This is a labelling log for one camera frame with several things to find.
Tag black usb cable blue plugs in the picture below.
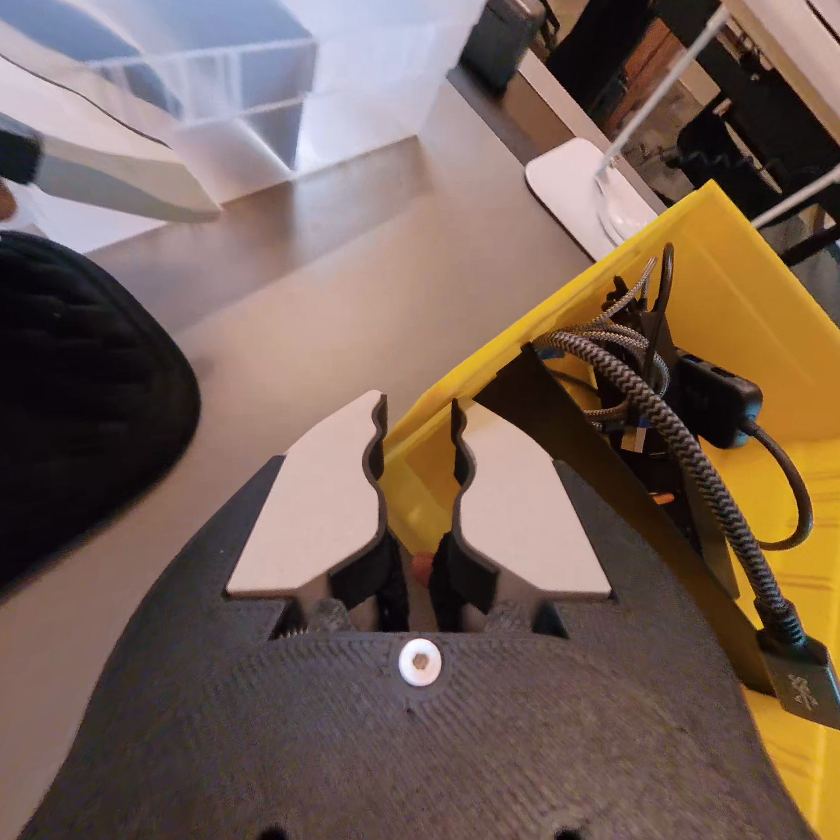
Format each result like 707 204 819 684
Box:
607 241 680 454

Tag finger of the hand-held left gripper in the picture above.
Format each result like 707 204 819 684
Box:
0 0 185 142
0 58 222 225

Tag small black box device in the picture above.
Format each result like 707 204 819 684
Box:
458 0 547 94

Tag thick dark braided usb cable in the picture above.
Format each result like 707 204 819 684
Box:
533 328 840 731

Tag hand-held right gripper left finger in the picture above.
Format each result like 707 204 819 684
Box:
225 390 389 602

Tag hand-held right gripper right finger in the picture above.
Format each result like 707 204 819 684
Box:
450 397 614 605

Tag clear plastic bin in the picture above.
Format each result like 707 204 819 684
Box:
62 0 490 193

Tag black rectangular box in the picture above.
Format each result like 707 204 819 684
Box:
472 341 778 698

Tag yellow plastic bin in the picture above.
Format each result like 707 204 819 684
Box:
379 180 840 840

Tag black usb hub with cable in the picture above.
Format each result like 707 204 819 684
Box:
669 351 816 553

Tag white stand base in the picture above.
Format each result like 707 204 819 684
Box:
524 3 840 265

